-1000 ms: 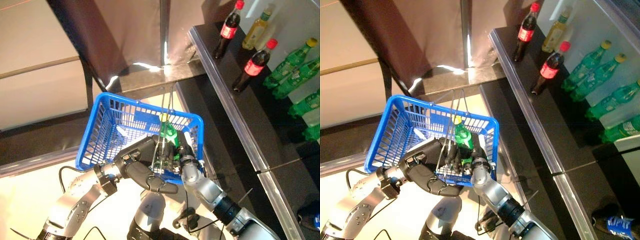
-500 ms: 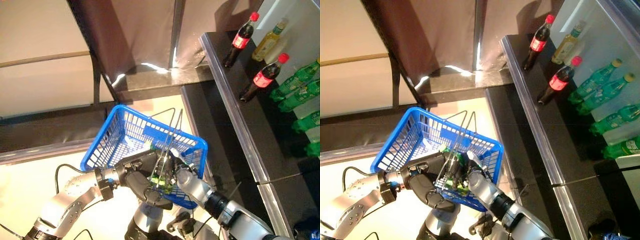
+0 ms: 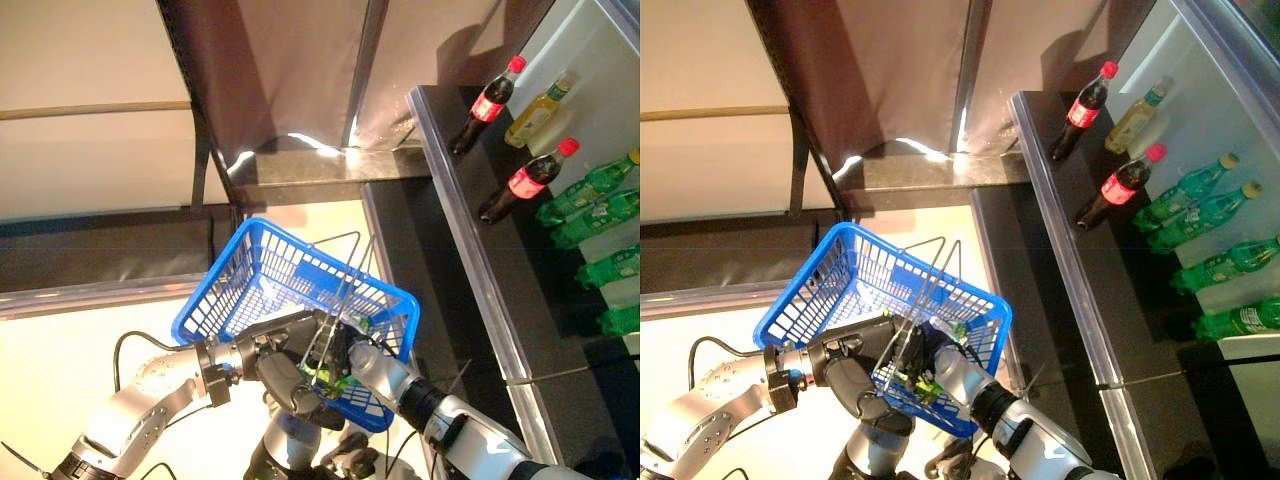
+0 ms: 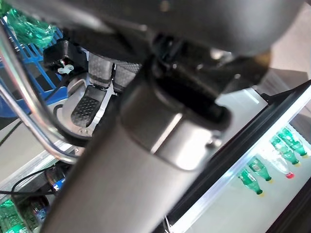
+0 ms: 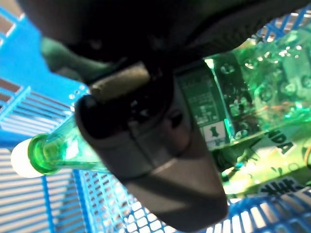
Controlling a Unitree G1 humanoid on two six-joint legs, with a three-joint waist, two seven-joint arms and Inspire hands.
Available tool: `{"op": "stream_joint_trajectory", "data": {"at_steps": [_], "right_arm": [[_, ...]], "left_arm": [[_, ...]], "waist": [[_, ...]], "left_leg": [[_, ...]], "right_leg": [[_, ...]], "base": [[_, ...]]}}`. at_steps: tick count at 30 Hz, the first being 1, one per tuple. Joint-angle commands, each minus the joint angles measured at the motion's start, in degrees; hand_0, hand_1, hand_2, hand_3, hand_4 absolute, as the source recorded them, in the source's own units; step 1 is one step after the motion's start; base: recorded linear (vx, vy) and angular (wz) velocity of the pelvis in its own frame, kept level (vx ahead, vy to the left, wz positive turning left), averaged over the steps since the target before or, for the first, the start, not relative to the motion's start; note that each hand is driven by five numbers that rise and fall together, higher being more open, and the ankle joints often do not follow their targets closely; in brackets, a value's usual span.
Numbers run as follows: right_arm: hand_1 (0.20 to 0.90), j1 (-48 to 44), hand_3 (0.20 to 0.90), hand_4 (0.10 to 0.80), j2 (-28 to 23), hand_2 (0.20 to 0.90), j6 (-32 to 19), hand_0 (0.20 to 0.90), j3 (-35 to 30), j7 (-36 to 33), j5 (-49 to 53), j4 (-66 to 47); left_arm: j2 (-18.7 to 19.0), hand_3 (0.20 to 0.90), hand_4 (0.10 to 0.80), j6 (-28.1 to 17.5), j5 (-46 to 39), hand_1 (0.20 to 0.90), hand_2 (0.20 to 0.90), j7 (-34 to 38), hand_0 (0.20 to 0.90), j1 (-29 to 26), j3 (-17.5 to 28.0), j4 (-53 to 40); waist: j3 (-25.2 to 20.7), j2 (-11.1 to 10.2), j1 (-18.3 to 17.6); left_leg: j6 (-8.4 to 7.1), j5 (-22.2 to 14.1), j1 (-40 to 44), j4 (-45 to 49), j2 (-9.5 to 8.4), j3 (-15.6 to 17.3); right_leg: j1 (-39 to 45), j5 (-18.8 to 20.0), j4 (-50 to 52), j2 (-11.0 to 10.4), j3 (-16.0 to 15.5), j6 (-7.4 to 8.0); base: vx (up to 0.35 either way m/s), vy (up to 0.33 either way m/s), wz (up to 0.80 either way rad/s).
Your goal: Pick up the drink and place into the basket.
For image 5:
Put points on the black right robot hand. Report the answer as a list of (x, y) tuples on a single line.
[(158, 157)]

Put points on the green soda bottle yellow cap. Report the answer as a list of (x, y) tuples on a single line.
[(267, 85)]

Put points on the blue plastic shopping basket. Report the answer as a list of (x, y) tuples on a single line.
[(24, 58)]

